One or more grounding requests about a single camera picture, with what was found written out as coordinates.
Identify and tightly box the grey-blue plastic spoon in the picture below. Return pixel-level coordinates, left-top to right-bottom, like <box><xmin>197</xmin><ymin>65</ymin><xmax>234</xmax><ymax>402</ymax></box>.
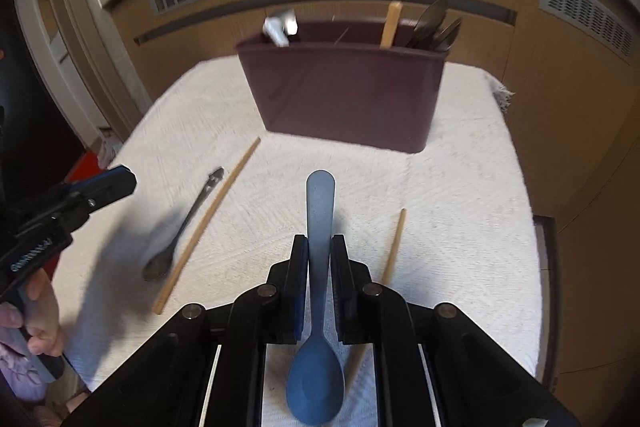
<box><xmin>286</xmin><ymin>170</ymin><xmax>346</xmax><ymax>425</ymax></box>

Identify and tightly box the maroon plastic utensil holder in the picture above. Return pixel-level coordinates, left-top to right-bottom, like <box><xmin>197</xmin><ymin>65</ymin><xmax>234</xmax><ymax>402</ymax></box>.
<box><xmin>236</xmin><ymin>21</ymin><xmax>446</xmax><ymax>154</ymax></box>

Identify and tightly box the ornate-handle metal spoon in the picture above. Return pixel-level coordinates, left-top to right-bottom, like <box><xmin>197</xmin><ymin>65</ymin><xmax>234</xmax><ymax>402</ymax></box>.
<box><xmin>142</xmin><ymin>166</ymin><xmax>224</xmax><ymax>283</ymax></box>

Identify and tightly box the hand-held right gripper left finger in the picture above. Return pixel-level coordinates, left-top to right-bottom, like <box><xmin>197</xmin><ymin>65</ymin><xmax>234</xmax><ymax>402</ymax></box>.
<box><xmin>65</xmin><ymin>235</ymin><xmax>308</xmax><ymax>427</ymax></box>

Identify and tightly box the pair of slippers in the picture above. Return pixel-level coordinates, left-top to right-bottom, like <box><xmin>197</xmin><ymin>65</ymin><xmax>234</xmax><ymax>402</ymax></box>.
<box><xmin>97</xmin><ymin>127</ymin><xmax>123</xmax><ymax>168</ymax></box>

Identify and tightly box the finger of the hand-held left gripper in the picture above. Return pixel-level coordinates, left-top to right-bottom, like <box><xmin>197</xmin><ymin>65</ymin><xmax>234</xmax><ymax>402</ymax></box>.
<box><xmin>67</xmin><ymin>165</ymin><xmax>137</xmax><ymax>212</ymax></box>

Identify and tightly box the person's light clothing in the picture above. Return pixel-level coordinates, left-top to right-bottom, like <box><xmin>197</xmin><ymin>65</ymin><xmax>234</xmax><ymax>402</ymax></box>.
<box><xmin>0</xmin><ymin>342</ymin><xmax>91</xmax><ymax>427</ymax></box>

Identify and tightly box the person's left hand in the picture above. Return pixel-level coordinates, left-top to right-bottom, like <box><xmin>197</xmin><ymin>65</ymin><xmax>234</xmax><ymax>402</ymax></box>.
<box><xmin>0</xmin><ymin>274</ymin><xmax>65</xmax><ymax>356</ymax></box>

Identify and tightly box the white textured towel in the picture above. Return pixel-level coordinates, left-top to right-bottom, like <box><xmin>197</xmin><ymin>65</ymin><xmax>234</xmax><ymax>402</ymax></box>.
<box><xmin>50</xmin><ymin>57</ymin><xmax>543</xmax><ymax>427</ymax></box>

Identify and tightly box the white ceramic spoon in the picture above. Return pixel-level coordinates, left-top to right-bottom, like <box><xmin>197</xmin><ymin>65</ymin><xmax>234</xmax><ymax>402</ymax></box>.
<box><xmin>262</xmin><ymin>8</ymin><xmax>299</xmax><ymax>46</ymax></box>

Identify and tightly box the short grey vent grille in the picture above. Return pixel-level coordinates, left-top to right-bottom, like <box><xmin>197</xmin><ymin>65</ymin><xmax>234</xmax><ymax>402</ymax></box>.
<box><xmin>539</xmin><ymin>0</ymin><xmax>635</xmax><ymax>68</ymax></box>

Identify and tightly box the wooden spoon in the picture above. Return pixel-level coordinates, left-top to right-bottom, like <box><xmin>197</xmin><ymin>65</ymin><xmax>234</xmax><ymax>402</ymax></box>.
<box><xmin>380</xmin><ymin>1</ymin><xmax>403</xmax><ymax>49</ymax></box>

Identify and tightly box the wooden chopstick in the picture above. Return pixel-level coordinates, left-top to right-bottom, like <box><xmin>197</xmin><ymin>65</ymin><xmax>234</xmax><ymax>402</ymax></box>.
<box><xmin>152</xmin><ymin>137</ymin><xmax>262</xmax><ymax>315</ymax></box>
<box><xmin>346</xmin><ymin>208</ymin><xmax>407</xmax><ymax>390</ymax></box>

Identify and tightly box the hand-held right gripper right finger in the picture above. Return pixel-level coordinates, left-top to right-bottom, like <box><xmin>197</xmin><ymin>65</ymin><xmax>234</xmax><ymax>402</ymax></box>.
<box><xmin>330</xmin><ymin>235</ymin><xmax>581</xmax><ymax>427</ymax></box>

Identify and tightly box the red floor mat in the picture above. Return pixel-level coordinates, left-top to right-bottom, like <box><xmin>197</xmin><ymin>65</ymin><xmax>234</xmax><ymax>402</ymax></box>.
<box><xmin>65</xmin><ymin>149</ymin><xmax>108</xmax><ymax>182</ymax></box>

